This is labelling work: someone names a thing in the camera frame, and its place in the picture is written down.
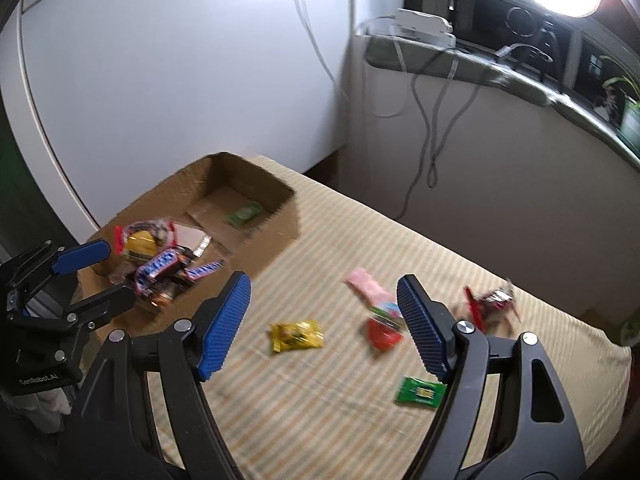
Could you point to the red edged clear snack packet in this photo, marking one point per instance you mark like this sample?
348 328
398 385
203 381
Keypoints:
160 227

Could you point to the yellow candy packet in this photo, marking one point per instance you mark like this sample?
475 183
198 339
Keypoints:
295 336

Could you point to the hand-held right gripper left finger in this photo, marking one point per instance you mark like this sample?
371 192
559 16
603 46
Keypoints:
225 330

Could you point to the brown chocolate bar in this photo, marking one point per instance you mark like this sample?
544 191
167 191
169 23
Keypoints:
202 270
160 267

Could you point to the white wardrobe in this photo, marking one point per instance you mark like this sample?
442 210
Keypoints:
175 60

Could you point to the grey window ledge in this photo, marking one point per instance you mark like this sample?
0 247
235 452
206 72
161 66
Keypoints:
450 60

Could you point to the white power strip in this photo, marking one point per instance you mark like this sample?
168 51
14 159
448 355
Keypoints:
425 25

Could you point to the yellow snack bag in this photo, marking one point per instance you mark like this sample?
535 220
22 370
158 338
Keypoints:
140 245

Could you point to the red dark twisted candy wrapper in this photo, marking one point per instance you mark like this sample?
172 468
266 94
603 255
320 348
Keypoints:
492 302

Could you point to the black lamp stand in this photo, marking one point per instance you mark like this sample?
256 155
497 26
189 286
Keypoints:
545 40

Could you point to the small green snack packet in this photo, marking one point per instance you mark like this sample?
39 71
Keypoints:
245 215

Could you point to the green potted plant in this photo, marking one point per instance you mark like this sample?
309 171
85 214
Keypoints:
627 95

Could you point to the dark window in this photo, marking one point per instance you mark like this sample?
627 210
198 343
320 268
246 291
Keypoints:
480 15

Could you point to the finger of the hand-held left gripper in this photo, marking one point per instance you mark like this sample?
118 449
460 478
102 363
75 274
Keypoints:
107 300
82 255

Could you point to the cardboard box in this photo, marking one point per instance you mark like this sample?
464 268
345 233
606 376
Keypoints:
280 230

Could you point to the pale pink snack packet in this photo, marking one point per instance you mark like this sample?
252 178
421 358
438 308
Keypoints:
190 235

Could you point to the white fluffy cloth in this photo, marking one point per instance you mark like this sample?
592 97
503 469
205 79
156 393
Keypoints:
50 402

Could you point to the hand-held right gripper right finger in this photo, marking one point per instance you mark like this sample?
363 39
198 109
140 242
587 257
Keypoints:
422 325

